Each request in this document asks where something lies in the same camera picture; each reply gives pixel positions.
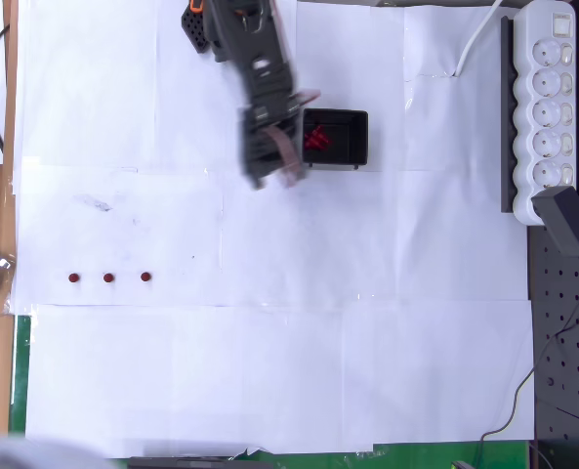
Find black open box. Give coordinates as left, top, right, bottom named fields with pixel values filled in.
left=296, top=107, right=370, bottom=171

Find white paper table cover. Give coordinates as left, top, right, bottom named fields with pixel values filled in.
left=9, top=0, right=537, bottom=459

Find white power strip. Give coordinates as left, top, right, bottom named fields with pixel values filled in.
left=512, top=0, right=577, bottom=227

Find black power adapter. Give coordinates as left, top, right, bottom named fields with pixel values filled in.
left=531, top=186, right=579, bottom=259

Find green cutting mat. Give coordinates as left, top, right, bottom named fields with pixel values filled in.
left=9, top=315, right=532, bottom=469

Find black pegboard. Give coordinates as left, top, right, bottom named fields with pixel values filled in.
left=526, top=0, right=579, bottom=469

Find grey rounded object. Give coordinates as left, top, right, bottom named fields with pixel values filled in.
left=0, top=417, right=109, bottom=469

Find white power cable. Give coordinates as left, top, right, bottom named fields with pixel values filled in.
left=453, top=0, right=506, bottom=78

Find thin black adapter cable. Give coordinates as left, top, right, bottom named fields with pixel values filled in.
left=474, top=254, right=579, bottom=469

